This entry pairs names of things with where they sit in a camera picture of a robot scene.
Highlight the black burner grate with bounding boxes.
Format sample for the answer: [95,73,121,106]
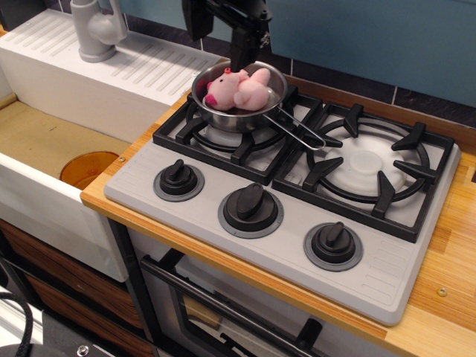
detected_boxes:
[272,103,460,243]
[152,82,323,184]

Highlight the black right burner grate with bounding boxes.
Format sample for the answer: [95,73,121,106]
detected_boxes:
[272,103,460,243]

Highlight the black oven door handle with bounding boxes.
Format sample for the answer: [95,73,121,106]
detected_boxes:
[140,249,322,356]

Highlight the white toy sink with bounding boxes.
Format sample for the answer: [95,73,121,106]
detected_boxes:
[1,10,219,282]

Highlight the black middle stove knob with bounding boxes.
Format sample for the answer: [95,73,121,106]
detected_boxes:
[218,183,284,239]

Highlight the grey toy stove top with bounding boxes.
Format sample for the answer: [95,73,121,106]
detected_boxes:
[103,69,462,327]

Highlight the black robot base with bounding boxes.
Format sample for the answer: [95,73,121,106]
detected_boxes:
[0,310,131,357]

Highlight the black stove knob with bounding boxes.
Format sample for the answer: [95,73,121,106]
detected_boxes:
[152,159,205,202]
[303,222,364,272]
[218,183,284,239]

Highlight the pink stuffed pig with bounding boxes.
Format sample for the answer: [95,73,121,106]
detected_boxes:
[202,68,271,112]

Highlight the orange sink drain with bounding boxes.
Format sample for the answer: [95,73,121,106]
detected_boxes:
[59,151,118,190]

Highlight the black braided cable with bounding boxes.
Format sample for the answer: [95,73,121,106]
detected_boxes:
[0,292,34,357]

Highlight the stainless steel pan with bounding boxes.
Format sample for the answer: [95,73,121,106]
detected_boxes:
[192,61,327,152]

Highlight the black right stove knob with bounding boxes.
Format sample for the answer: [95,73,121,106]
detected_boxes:
[303,222,364,272]

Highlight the black left stove knob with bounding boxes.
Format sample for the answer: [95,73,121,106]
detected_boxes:
[152,159,205,202]

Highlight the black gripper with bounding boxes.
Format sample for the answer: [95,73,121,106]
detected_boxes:
[181,0,273,71]

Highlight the toy oven door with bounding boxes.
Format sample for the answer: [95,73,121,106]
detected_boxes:
[140,249,392,356]

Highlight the black left burner grate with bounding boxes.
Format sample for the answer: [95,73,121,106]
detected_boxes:
[152,82,323,184]

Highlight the wooden drawer cabinet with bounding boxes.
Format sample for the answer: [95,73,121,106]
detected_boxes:
[1,221,158,356]

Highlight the grey toy faucet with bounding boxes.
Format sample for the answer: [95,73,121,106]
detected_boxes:
[70,0,128,63]

